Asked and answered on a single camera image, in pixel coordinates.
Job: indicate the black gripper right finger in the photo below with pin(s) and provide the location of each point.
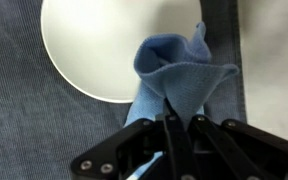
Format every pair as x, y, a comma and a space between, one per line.
250, 150

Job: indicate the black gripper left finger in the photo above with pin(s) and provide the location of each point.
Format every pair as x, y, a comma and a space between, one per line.
117, 150

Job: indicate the blue cloth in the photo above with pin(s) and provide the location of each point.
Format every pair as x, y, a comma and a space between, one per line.
184, 83

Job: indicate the white plate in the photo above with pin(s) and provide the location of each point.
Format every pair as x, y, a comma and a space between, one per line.
100, 50

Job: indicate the dark blue placemat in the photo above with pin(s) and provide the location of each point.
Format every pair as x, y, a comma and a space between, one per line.
17, 116

